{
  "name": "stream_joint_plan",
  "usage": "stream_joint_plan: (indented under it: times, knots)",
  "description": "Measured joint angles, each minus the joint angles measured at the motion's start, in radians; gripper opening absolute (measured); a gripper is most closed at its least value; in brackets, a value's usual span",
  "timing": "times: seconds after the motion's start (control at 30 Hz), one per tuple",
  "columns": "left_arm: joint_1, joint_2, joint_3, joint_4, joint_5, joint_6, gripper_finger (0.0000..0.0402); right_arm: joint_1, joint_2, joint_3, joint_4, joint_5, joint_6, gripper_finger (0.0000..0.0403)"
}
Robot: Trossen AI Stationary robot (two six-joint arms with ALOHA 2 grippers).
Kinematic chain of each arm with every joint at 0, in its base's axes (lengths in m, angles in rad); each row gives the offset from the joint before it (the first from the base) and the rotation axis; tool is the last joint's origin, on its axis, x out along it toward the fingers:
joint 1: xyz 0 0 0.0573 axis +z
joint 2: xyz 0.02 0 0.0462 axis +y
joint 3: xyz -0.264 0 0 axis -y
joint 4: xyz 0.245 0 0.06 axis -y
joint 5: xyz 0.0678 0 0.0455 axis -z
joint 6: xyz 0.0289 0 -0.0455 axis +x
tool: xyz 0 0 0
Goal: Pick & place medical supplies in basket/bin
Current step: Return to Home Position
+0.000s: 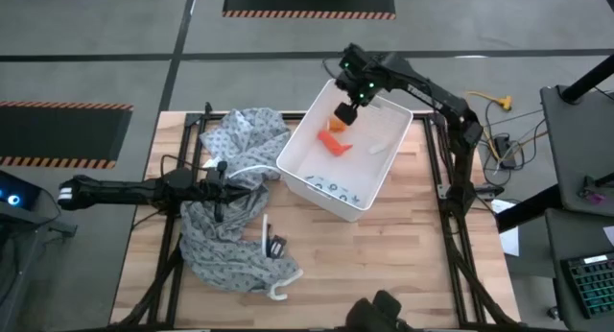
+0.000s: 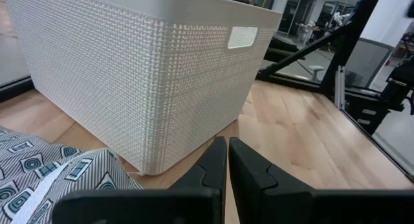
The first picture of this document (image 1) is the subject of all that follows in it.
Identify small black device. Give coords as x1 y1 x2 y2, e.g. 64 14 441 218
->
267 234 289 260

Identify black side desk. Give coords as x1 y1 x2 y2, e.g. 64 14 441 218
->
540 83 614 219

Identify grey patterned hospital gown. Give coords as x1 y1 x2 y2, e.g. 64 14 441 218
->
178 107 305 302

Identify white perforated plastic basket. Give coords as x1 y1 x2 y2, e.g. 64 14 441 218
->
275 78 414 224

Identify black table-level camera mount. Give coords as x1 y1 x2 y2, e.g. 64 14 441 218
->
344 289 405 332

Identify white paper sheet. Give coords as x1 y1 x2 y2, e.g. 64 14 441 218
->
489 199 522 257

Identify black power strip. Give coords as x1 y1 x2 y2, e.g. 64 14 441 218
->
493 134 518 171

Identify black keypad green keys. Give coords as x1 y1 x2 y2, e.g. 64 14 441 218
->
559 251 614 320

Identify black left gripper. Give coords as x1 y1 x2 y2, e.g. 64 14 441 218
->
189 161 254 223

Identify black box blue light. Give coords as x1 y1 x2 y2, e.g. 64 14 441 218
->
0 170 43 214

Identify black metal table frame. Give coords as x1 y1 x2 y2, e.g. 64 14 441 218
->
112 101 517 329

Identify orange toy piece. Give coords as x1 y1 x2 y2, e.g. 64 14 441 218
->
316 129 354 157

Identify black stand pole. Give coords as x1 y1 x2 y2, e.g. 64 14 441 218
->
559 53 614 106

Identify small white tube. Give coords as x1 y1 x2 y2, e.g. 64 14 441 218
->
367 139 392 156

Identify yellow cable with plug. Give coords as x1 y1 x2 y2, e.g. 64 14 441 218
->
463 90 514 110

